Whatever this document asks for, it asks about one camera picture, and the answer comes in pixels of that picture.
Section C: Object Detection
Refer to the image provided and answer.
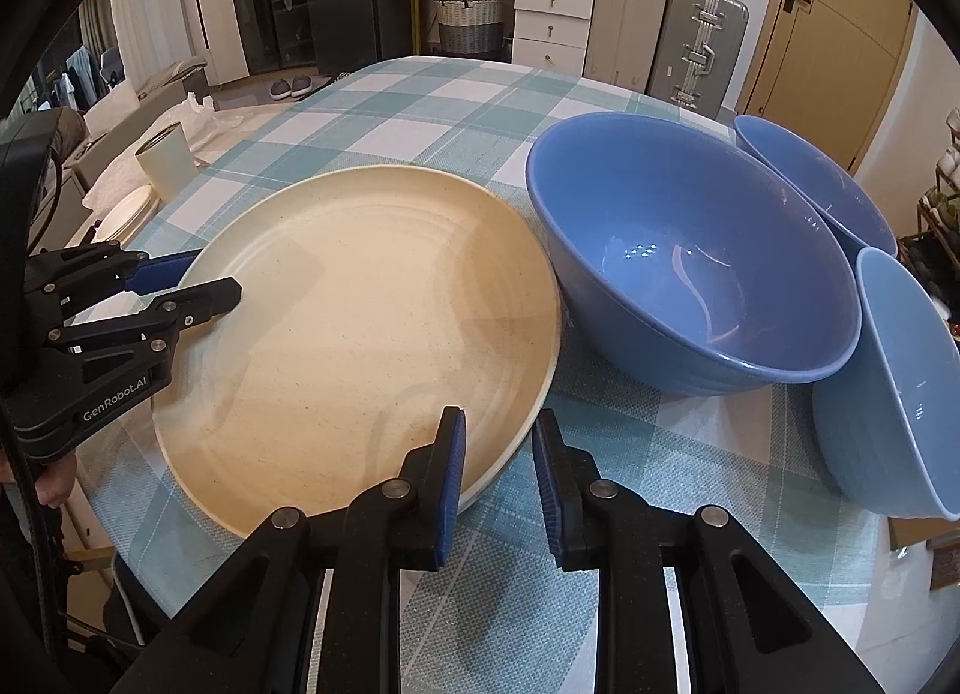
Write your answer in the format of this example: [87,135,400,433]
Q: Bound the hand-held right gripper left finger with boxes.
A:
[112,405,467,694]

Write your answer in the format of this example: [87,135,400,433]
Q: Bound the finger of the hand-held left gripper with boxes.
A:
[46,276,243,366]
[28,248,200,314]

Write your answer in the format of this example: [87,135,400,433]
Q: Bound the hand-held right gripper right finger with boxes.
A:
[531,409,886,694]

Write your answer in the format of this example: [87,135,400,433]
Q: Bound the cream plate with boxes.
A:
[420,274,565,515]
[152,165,563,541]

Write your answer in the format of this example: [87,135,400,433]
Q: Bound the blue bowl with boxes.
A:
[733,115,899,260]
[812,248,960,521]
[525,113,862,396]

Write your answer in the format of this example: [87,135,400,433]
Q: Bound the person's left hand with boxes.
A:
[34,450,80,512]

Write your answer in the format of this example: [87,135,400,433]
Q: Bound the stack of white dishes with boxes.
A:
[97,185,160,243]

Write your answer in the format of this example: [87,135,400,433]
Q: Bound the white thermos cup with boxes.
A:
[135,122,200,196]

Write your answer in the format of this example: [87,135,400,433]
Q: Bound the white plastic bag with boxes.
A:
[81,90,220,215]

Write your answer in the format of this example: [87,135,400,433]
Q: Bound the grey sofa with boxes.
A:
[71,56,211,170]

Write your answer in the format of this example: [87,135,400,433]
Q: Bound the hanging clothes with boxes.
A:
[52,45,125,110]

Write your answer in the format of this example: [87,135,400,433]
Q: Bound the white curtain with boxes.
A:
[109,0,188,88]

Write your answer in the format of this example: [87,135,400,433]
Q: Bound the white wardrobe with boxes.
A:
[176,0,252,86]

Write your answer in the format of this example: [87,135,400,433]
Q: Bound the woven laundry basket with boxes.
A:
[436,0,505,56]

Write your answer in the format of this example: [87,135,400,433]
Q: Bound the white drawer unit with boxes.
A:
[512,0,597,76]

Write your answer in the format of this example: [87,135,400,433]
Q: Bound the wooden shoe rack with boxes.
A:
[896,161,960,335]

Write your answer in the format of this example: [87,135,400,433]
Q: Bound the beige suitcase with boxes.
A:
[583,0,672,95]

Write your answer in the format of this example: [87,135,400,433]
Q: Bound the silver suitcase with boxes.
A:
[646,0,751,118]

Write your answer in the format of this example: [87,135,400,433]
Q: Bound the shoe rack with shoes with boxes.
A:
[900,109,960,335]

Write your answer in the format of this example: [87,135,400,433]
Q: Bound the wooden door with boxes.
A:
[735,0,923,174]

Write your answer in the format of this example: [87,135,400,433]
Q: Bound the black cable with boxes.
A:
[28,139,70,253]

